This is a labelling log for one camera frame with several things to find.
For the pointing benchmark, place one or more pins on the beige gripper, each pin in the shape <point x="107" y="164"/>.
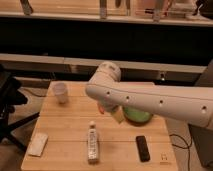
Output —
<point x="118" y="115"/>

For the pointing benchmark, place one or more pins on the white sponge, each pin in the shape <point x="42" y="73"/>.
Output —
<point x="37" y="144"/>

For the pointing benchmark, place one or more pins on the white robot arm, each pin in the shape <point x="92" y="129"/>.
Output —
<point x="193" y="105"/>

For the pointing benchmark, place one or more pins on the green bowl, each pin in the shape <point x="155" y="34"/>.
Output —
<point x="136" y="116"/>

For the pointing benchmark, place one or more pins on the red chili pepper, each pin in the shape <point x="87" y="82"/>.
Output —
<point x="101" y="110"/>

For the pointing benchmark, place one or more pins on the clear plastic bottle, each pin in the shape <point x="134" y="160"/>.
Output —
<point x="92" y="144"/>

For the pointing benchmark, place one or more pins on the black remote control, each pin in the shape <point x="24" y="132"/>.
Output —
<point x="142" y="149"/>

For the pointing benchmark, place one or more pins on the white paper cup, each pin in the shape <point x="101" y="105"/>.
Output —
<point x="61" y="92"/>

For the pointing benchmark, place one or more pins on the black office chair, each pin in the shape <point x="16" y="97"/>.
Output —
<point x="9" y="97"/>

